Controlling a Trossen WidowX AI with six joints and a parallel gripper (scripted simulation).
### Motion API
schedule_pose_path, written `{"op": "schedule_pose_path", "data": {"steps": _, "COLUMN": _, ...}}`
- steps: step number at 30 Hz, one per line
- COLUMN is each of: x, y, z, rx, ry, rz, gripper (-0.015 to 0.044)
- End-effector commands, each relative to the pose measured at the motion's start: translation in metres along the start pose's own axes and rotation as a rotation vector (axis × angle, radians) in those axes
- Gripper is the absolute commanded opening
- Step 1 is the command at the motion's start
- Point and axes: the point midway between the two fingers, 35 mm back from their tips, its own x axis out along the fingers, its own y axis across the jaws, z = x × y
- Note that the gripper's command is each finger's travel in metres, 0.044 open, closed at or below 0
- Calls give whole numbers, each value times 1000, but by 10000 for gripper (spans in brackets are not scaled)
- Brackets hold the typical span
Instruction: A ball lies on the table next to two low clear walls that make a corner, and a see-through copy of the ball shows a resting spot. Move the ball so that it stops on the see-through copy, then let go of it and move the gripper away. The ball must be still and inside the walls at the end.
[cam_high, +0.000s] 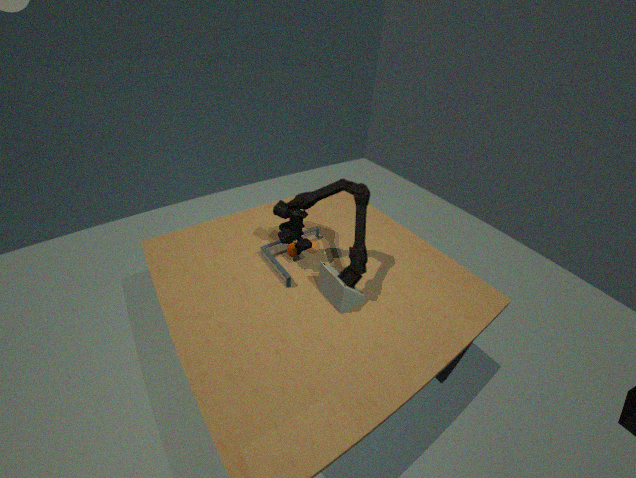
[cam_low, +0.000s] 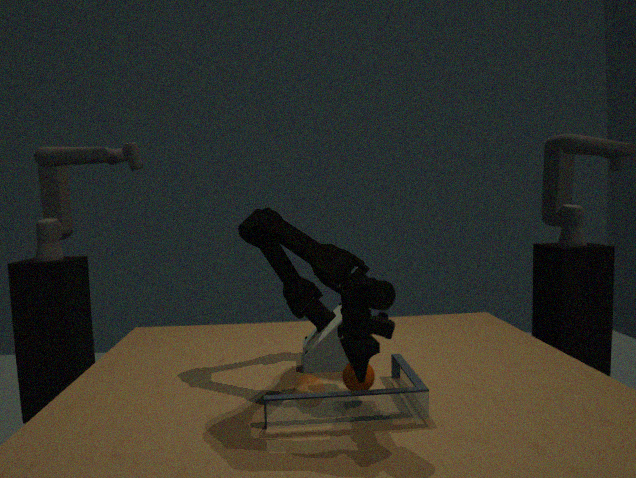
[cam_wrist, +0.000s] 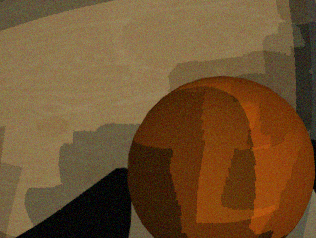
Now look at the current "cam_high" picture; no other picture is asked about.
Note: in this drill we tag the clear low l-shaped wall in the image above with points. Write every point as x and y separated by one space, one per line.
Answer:
280 248

